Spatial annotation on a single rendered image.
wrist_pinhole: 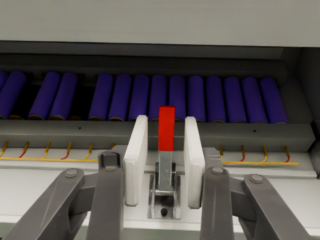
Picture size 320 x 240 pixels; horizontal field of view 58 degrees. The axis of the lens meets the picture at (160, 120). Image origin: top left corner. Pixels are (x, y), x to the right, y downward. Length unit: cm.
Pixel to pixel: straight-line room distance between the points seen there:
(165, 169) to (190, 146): 7
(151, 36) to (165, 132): 8
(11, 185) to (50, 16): 18
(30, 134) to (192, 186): 18
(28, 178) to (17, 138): 4
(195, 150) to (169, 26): 7
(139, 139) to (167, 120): 5
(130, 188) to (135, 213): 10
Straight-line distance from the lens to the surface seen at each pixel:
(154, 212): 24
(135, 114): 29
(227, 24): 16
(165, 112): 22
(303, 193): 29
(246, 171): 28
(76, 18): 17
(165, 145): 22
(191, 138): 18
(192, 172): 15
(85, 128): 28
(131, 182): 16
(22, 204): 29
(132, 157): 15
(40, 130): 29
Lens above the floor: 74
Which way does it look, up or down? 34 degrees down
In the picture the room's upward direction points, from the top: 1 degrees clockwise
